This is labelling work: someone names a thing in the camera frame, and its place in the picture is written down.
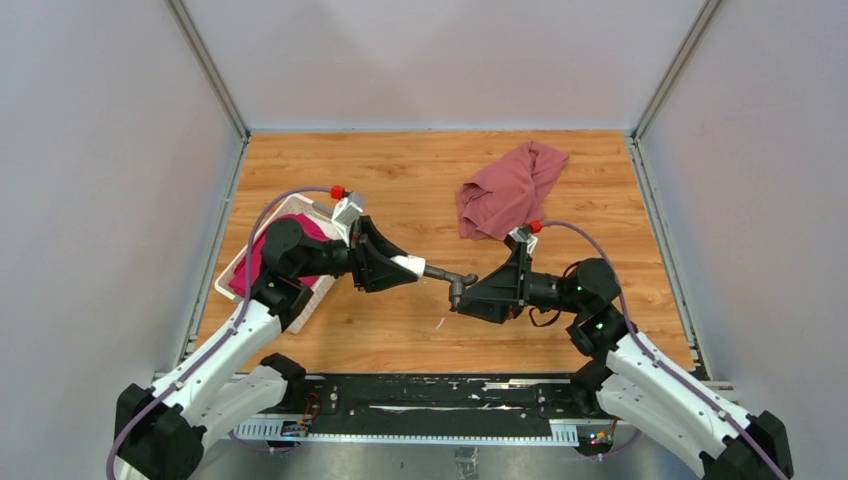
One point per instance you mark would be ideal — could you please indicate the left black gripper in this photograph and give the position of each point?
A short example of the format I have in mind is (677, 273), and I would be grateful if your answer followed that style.
(370, 259)

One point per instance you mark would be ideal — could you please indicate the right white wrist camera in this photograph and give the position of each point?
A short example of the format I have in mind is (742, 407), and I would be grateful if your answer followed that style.
(522, 235)

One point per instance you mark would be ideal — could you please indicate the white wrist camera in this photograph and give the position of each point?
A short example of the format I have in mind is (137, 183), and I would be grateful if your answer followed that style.
(345, 213)
(522, 235)

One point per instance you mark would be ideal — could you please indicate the white pipe elbow fitting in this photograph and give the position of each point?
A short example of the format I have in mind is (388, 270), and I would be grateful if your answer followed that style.
(414, 264)

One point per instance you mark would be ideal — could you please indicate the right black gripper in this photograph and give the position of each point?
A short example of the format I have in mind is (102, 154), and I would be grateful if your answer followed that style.
(504, 293)

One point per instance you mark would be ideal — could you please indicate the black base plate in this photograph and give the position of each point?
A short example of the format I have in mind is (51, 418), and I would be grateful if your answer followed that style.
(489, 407)

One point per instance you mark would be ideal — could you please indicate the white plastic basket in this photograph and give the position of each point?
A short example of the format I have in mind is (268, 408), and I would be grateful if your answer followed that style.
(291, 297)

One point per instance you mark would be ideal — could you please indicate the aluminium frame rail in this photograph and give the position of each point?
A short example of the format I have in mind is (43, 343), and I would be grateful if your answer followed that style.
(189, 410)

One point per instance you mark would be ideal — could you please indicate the dusty pink cloth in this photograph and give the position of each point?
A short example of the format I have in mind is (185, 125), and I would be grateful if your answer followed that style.
(509, 192)

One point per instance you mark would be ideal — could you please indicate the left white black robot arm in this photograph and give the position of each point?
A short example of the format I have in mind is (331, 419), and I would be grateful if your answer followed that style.
(218, 364)

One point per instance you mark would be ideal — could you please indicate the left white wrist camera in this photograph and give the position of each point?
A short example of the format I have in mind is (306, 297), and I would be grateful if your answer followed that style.
(345, 213)

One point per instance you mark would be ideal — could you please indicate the magenta cloth in basket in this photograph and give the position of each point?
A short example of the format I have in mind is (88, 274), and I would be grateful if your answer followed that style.
(235, 277)

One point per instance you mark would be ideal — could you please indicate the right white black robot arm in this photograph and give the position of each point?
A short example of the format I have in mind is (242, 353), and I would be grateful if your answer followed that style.
(628, 377)

